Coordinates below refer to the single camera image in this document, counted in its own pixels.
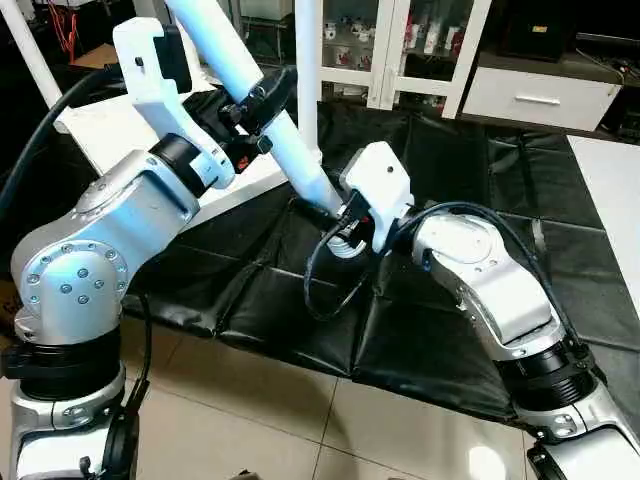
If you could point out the white plastic table leg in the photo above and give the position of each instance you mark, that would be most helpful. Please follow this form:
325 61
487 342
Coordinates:
308 70
25 50
220 40

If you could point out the white plastic table top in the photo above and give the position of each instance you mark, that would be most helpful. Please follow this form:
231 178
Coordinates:
120 140

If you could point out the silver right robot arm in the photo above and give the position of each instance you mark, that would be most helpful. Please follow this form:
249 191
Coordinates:
490 290

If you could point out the black work mat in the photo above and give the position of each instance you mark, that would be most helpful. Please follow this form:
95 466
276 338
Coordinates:
440 330

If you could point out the white glass-door cabinet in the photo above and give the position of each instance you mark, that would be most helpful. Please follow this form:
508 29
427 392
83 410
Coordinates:
400 55

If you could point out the white drawer unit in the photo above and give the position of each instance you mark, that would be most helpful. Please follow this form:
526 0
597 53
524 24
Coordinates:
538 98

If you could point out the white flat board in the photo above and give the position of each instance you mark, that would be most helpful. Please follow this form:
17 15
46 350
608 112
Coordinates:
615 210

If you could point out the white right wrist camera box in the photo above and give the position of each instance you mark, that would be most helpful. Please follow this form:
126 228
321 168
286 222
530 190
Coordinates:
380 185

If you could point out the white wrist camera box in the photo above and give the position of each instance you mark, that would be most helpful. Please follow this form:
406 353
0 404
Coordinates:
150 70
380 185

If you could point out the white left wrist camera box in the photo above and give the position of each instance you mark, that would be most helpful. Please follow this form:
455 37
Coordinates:
150 70

